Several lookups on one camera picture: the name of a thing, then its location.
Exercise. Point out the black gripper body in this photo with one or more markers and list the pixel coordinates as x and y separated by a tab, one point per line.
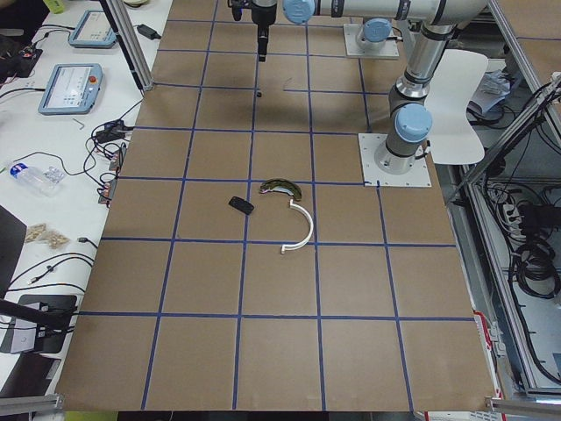
262	13

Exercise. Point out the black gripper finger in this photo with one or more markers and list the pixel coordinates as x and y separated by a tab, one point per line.
262	37

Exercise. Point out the black power adapter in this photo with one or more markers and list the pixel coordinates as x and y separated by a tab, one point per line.
148	32

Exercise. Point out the olive green brake shoe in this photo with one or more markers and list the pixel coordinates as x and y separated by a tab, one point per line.
283	186

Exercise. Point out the far blue teach pendant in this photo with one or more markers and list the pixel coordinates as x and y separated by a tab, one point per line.
93	31

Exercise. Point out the blue teach pendant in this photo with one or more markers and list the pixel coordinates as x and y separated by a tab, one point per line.
93	31
72	89

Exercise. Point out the black brake pad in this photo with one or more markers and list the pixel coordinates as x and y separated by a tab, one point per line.
241	205

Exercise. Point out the black usb hub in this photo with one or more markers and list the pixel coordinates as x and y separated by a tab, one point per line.
113	130

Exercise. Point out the near blue teach pendant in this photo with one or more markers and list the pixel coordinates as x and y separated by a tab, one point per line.
72	89

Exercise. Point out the white plastic chair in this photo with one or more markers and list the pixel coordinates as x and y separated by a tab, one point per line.
452	139

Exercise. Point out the white curved plastic piece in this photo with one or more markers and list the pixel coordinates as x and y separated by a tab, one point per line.
305	230

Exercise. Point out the clear plastic water bottle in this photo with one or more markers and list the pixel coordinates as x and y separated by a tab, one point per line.
33	179

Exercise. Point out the bag of small parts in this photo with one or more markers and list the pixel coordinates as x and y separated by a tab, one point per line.
41	233

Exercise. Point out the grey box device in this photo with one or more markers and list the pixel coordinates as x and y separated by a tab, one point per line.
37	323

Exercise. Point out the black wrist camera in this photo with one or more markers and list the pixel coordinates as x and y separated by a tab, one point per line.
237	7

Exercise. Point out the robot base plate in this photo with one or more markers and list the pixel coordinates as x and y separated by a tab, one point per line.
358	46
380	168

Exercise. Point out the aluminium frame post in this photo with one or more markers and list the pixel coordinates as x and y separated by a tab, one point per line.
122	26

